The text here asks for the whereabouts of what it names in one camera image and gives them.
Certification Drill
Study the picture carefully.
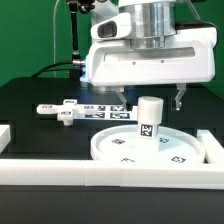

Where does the white front fence bar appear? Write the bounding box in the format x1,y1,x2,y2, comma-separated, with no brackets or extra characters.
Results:
0,159,224,190

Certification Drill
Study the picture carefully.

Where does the black cable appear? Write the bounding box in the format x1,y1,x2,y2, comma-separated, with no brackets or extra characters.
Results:
31,60,83,79

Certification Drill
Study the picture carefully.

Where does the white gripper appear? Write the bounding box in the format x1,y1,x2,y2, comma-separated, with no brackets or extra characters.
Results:
87,27,217,111

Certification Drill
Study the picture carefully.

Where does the white round table top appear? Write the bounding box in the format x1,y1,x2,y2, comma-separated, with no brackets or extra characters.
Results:
90,125,205,164

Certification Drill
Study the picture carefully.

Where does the white thin cable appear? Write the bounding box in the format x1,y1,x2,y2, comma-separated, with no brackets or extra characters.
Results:
53,0,63,64

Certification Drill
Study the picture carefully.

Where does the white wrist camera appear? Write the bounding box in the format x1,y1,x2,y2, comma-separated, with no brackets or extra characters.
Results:
91,12,132,40

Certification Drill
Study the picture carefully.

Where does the white left fence bar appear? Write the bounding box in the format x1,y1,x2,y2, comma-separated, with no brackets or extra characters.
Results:
0,125,11,154

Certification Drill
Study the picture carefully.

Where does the white fence bar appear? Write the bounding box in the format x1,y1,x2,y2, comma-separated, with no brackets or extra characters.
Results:
0,159,224,190
197,130,224,165
0,125,11,154

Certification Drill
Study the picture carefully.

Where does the white right fence bar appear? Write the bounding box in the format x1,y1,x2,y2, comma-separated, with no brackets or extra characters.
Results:
197,130,224,165

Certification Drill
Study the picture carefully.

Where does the white tag plate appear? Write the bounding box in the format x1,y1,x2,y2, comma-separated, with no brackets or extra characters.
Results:
74,105,138,121

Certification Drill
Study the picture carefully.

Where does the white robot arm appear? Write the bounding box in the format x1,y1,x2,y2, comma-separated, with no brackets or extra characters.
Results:
82,0,218,111

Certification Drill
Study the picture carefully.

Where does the white cross table base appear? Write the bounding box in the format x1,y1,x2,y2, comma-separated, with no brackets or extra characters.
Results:
36,99,87,126

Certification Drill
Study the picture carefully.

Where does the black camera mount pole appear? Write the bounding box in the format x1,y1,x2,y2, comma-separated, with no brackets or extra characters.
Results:
66,0,95,67

